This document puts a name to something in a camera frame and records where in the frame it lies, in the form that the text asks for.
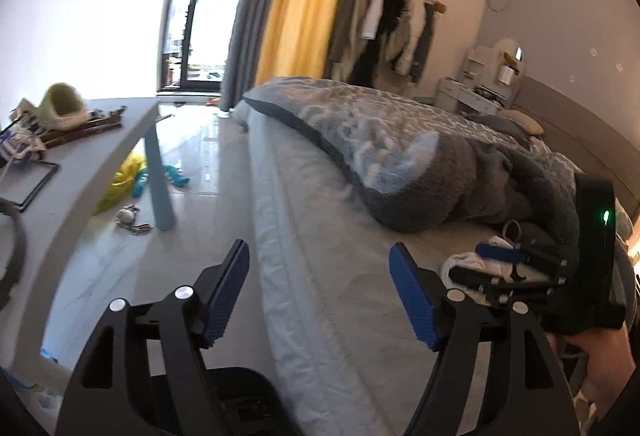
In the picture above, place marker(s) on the dark wooden sticks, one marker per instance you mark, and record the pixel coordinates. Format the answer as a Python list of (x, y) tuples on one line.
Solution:
[(85, 129)]

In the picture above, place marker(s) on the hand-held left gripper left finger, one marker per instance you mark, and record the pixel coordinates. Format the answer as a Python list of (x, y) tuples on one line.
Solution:
[(227, 296)]

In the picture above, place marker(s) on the yellow plastic bag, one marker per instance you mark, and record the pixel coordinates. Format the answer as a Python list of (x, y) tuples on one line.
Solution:
[(122, 183)]

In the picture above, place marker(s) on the person's right hand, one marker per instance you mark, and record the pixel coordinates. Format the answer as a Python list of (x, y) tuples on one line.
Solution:
[(605, 366)]

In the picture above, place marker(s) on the grey fleece blanket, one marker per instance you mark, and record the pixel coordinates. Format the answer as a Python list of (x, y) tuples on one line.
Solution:
[(450, 196)]

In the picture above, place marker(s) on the light blue side table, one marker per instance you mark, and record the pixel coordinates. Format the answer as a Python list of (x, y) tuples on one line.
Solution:
[(75, 176)]

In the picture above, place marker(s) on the teal toy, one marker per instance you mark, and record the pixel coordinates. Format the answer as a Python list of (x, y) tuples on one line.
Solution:
[(172, 174)]

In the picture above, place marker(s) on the yellow curtain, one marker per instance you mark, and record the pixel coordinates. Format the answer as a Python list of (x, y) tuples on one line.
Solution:
[(300, 6)]

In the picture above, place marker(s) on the grey padded headboard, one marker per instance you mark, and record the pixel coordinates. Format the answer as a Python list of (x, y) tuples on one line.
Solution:
[(580, 131)]

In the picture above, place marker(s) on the clothes rack with clothes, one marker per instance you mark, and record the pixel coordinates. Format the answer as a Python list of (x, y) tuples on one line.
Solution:
[(387, 26)]

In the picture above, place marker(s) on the white vanity dresser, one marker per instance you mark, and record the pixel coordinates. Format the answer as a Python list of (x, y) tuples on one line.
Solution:
[(460, 94)]

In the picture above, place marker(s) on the grey pillow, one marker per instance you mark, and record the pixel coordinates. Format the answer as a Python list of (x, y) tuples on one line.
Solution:
[(492, 122)]

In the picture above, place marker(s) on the blue patterned duvet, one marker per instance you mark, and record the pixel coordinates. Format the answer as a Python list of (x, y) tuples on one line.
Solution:
[(350, 121)]

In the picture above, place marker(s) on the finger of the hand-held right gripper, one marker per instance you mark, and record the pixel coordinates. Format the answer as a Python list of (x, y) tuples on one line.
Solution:
[(480, 280), (500, 253)]

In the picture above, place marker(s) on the glass balcony door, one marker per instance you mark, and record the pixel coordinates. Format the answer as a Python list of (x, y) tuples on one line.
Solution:
[(205, 1)]

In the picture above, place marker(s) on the white cloth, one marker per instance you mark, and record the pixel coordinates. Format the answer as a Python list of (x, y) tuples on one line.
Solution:
[(462, 262)]

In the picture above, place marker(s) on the beige pillow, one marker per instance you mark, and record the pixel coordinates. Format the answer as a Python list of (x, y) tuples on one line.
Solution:
[(525, 122)]

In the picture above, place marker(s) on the bed with white sheet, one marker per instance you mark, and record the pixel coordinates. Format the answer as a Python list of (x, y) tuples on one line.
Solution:
[(310, 266)]

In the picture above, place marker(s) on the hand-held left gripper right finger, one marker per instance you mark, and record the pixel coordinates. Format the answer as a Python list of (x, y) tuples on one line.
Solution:
[(412, 303)]

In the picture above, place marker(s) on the small grey floor toy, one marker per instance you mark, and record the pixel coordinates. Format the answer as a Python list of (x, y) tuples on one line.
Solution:
[(127, 215)]

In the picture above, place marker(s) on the black picture frame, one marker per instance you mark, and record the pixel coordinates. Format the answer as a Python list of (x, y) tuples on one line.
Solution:
[(32, 183)]

